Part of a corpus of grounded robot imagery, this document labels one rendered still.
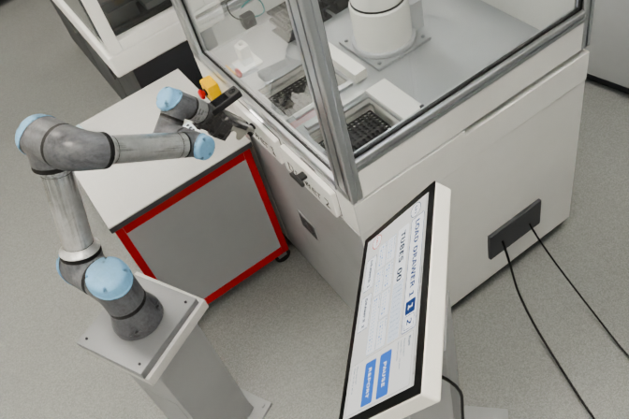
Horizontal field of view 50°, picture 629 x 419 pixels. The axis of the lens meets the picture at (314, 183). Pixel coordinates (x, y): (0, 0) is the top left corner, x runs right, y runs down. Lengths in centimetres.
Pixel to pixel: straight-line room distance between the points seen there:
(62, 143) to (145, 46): 125
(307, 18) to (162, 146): 61
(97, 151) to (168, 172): 76
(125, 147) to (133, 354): 60
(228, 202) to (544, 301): 128
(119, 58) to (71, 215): 112
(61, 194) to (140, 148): 24
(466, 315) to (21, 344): 194
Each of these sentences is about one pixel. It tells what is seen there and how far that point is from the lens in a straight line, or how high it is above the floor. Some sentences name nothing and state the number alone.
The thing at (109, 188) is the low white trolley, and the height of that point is 76.
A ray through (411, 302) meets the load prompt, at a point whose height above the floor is 116.
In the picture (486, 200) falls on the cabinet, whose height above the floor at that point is 55.
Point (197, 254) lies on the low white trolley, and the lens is 267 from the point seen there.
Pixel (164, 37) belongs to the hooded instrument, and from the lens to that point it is 294.
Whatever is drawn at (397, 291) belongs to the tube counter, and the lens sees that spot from 151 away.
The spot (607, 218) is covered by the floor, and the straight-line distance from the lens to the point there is 306.
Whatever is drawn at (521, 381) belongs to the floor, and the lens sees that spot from 264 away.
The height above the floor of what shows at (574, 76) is 85.
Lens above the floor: 238
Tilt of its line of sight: 47 degrees down
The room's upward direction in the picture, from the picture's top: 17 degrees counter-clockwise
